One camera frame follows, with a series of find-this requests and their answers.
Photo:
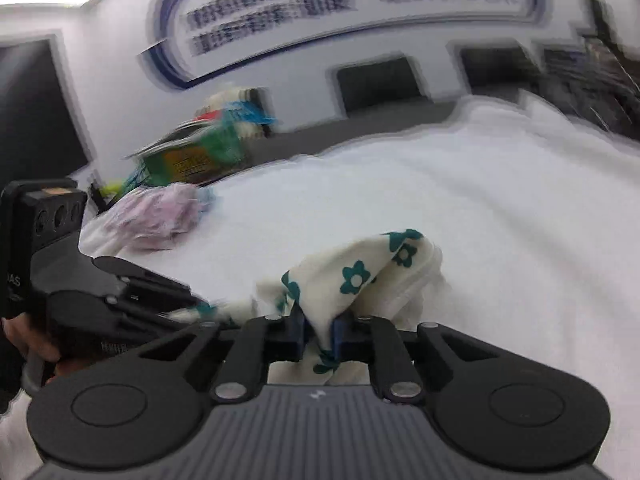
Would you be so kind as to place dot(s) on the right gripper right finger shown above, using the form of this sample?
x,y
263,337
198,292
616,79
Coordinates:
x,y
406,365

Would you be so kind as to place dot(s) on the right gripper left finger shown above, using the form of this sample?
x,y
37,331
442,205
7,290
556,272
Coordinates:
x,y
209,362

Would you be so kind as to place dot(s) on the cream green flower garment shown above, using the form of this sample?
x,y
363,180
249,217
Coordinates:
x,y
382,275

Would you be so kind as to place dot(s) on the person's left hand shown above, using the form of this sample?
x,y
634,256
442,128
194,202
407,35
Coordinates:
x,y
26,338

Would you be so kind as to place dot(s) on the pink folded ruffled garment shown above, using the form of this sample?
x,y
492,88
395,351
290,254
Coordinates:
x,y
152,217

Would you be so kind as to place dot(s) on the yellow green object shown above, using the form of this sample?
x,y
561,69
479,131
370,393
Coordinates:
x,y
112,188

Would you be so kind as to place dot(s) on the green storage bag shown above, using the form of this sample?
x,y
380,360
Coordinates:
x,y
195,152

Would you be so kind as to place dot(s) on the white towel table cover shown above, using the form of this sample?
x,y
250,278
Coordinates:
x,y
454,302

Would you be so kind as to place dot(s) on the cream cloth in bag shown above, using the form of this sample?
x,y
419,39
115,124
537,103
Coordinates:
x,y
247,108

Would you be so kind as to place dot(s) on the black office chair left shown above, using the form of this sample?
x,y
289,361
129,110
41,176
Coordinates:
x,y
376,83

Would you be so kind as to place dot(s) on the black office chair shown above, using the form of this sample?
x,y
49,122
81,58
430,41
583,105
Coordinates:
x,y
501,72
376,83

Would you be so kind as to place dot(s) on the black office chair right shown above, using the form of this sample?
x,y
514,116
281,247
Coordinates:
x,y
501,72

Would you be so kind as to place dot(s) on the blue wall sign lettering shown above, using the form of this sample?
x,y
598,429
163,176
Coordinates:
x,y
195,41

